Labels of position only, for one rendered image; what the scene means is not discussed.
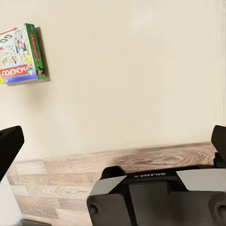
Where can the bed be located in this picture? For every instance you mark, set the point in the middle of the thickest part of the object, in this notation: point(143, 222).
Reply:
point(119, 75)

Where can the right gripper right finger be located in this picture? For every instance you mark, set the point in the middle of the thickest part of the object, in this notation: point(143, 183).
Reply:
point(218, 139)

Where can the board game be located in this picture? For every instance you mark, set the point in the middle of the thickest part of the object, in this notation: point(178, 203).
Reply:
point(20, 58)

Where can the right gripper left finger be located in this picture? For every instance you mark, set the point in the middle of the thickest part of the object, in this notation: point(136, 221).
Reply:
point(11, 141)

